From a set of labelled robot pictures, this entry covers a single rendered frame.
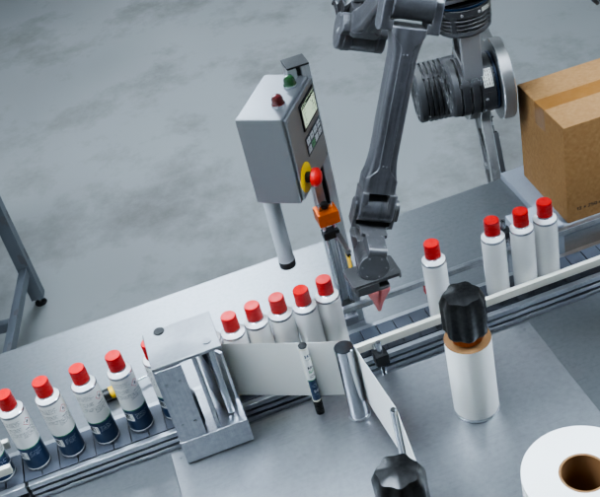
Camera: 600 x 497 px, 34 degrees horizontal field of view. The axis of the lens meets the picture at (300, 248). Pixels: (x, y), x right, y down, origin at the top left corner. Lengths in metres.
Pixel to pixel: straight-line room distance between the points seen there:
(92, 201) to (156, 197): 0.32
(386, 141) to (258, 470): 0.68
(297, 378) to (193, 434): 0.23
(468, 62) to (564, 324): 0.65
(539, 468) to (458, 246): 0.89
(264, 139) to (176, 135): 3.11
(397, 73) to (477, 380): 0.58
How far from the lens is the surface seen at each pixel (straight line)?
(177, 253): 4.12
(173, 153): 4.80
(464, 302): 1.78
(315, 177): 1.88
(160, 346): 1.91
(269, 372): 2.01
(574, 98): 2.43
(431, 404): 2.02
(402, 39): 1.77
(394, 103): 1.80
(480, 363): 1.87
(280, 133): 1.82
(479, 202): 2.60
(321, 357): 1.95
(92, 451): 2.16
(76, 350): 2.49
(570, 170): 2.39
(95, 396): 2.06
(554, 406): 2.00
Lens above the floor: 2.36
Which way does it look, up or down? 37 degrees down
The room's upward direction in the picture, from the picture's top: 14 degrees counter-clockwise
